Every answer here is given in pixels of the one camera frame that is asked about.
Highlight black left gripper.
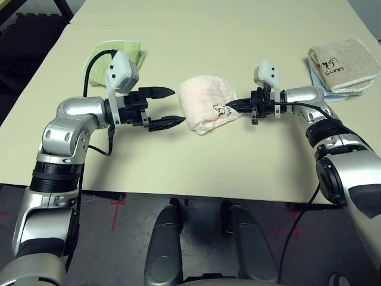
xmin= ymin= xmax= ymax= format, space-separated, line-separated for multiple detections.
xmin=117 ymin=86 xmax=187 ymax=132

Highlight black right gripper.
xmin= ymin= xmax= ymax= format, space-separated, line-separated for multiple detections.
xmin=225 ymin=89 xmax=282 ymax=126

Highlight pink terry towel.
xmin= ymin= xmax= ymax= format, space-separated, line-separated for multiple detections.
xmin=178 ymin=74 xmax=239 ymax=136

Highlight folded green towel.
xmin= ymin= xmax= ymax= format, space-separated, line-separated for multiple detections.
xmin=85 ymin=39 xmax=146 ymax=87

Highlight folded light blue towel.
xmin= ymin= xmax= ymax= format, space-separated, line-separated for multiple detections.
xmin=306 ymin=58 xmax=374 ymax=102

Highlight folded beige towel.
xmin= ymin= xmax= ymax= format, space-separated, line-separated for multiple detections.
xmin=307 ymin=38 xmax=380 ymax=94

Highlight grey robot left leg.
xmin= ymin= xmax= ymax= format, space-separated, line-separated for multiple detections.
xmin=144 ymin=198 xmax=184 ymax=286

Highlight black foam floor mats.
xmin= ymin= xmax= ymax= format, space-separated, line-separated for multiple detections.
xmin=0 ymin=13 xmax=68 ymax=96

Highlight grey robot torso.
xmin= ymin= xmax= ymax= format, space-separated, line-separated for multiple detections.
xmin=181 ymin=272 xmax=248 ymax=286

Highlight grey round floor object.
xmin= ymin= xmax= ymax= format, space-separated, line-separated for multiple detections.
xmin=329 ymin=272 xmax=352 ymax=286

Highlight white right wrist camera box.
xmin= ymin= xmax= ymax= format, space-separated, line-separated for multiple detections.
xmin=252 ymin=58 xmax=283 ymax=120

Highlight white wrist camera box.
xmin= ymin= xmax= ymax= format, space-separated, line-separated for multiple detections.
xmin=104 ymin=51 xmax=140 ymax=128
xmin=252 ymin=58 xmax=283 ymax=120

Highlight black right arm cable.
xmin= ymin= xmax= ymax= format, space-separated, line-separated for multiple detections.
xmin=273 ymin=101 xmax=376 ymax=156

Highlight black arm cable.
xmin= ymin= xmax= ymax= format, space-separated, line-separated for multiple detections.
xmin=64 ymin=49 xmax=118 ymax=272
xmin=273 ymin=101 xmax=376 ymax=156

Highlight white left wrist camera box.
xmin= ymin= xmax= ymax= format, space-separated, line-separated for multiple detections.
xmin=104 ymin=51 xmax=140 ymax=128

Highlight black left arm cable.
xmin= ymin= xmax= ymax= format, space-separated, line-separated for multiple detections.
xmin=64 ymin=49 xmax=118 ymax=272

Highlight thin black hanging cable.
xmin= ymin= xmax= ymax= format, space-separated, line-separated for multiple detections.
xmin=276 ymin=183 xmax=322 ymax=286

